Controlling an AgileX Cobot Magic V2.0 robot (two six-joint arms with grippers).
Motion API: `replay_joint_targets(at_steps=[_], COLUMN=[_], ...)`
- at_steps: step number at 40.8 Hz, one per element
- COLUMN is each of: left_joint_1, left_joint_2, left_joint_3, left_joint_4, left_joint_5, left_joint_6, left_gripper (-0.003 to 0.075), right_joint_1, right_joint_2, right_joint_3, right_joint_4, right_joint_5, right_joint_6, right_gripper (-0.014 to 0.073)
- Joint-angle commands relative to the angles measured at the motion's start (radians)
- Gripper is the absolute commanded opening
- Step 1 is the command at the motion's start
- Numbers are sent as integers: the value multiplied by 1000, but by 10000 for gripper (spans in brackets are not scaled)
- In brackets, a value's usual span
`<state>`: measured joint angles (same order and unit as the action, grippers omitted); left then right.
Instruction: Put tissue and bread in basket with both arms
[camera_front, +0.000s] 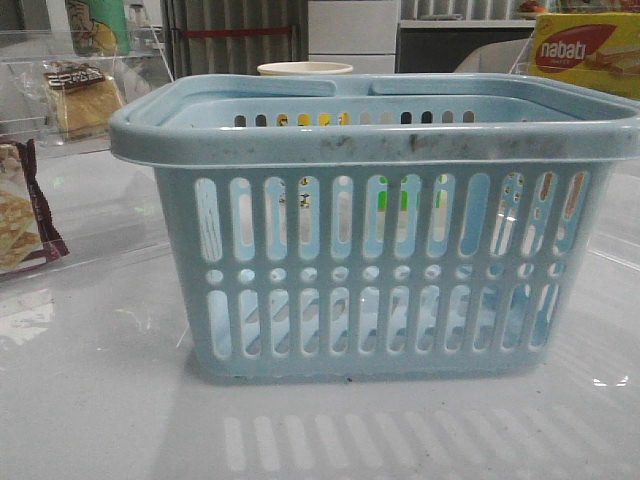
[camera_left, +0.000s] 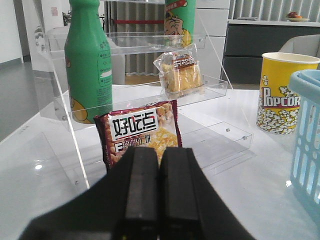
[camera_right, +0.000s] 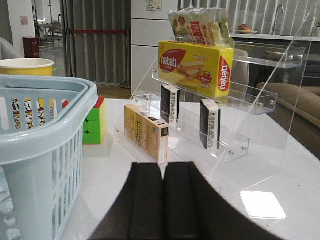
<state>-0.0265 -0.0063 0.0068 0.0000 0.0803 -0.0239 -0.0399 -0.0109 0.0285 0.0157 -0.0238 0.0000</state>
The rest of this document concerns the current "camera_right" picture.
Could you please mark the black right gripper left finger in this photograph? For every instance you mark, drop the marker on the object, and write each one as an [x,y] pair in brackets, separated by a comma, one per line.
[137,213]

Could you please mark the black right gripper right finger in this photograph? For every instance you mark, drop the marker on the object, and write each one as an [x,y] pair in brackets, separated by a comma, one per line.
[193,210]

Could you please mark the black tissue pack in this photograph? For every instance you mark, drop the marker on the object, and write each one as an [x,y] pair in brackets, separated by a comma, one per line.
[210,124]
[169,103]

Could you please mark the light blue plastic basket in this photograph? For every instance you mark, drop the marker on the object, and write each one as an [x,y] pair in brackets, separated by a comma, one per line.
[41,140]

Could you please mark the beige snack box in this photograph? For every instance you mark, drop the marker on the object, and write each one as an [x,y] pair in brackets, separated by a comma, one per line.
[148,132]

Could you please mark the green red rubik's cube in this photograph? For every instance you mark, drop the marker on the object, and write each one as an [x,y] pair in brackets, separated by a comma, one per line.
[95,124]

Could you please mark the clear acrylic display shelf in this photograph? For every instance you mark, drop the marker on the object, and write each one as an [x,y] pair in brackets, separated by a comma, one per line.
[256,153]

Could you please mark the yellow nabati wafer box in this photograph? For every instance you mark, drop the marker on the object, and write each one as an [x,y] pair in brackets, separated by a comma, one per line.
[199,68]

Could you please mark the brown sofa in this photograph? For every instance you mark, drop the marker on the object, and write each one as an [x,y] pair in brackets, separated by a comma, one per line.
[298,112]

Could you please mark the yellow paper popcorn cup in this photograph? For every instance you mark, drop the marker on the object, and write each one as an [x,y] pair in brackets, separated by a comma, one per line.
[27,66]

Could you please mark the yellow snack bag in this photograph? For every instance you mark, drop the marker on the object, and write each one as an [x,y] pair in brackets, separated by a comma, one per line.
[203,26]

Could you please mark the fruit plate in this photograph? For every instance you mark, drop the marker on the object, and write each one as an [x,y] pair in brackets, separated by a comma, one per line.
[245,29]

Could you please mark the white cabinet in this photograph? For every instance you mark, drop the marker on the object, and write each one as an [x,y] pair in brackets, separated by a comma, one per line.
[149,25]

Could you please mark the red barrier belt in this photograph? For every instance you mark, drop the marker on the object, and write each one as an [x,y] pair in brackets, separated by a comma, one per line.
[102,32]

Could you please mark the silver faucet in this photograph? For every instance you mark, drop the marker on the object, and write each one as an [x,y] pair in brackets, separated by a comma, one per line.
[280,10]

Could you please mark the red box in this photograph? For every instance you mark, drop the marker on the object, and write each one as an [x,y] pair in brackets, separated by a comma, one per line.
[31,47]

